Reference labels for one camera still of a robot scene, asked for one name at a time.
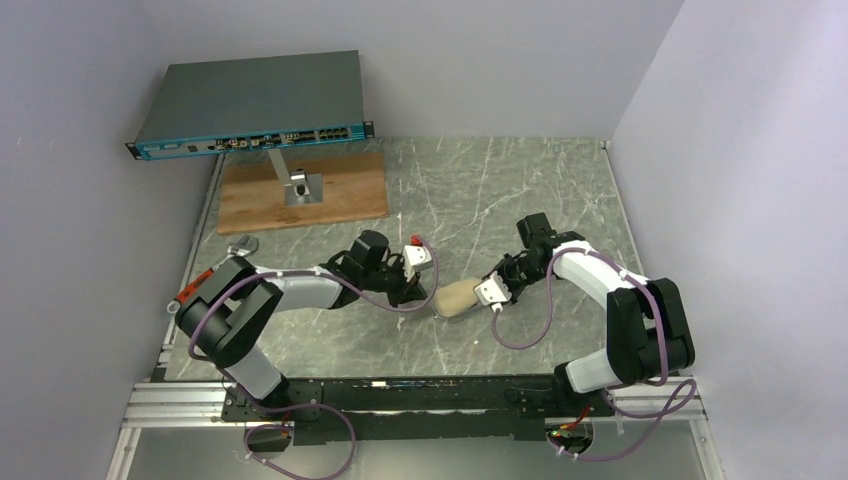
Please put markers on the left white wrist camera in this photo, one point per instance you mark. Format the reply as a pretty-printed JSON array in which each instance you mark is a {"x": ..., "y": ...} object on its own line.
[{"x": 416, "y": 257}]

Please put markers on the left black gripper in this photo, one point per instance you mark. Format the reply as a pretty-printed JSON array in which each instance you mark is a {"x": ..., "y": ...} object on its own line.
[{"x": 411, "y": 290}]

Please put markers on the red handled adjustable wrench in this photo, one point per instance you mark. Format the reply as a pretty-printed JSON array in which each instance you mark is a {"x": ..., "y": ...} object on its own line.
[{"x": 245, "y": 246}]

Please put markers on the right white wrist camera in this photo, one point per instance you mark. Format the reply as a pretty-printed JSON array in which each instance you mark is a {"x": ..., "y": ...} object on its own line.
[{"x": 493, "y": 293}]

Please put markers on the metal stand bracket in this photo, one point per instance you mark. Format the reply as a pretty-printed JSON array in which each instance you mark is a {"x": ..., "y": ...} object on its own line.
[{"x": 300, "y": 187}]

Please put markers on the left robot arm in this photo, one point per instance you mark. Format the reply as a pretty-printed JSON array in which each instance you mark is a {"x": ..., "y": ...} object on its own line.
[{"x": 225, "y": 310}]

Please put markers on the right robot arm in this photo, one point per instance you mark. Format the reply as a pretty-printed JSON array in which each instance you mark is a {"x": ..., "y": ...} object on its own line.
[{"x": 647, "y": 332}]

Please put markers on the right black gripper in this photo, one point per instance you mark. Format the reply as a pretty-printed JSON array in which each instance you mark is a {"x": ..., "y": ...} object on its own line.
[{"x": 505, "y": 271}]

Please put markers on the beige umbrella pouch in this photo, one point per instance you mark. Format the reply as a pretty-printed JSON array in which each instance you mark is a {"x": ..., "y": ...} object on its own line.
[{"x": 455, "y": 299}]

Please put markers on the grey network switch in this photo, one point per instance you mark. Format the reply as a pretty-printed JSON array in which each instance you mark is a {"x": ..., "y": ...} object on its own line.
[{"x": 253, "y": 104}]

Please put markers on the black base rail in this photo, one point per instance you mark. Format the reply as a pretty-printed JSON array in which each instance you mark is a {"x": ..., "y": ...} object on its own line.
[{"x": 520, "y": 407}]

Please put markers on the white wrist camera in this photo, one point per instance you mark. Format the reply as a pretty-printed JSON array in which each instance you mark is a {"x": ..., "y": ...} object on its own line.
[
  {"x": 416, "y": 257},
  {"x": 493, "y": 293}
]

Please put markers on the wooden board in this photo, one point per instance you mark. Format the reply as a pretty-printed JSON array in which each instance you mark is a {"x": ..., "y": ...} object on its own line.
[{"x": 342, "y": 189}]

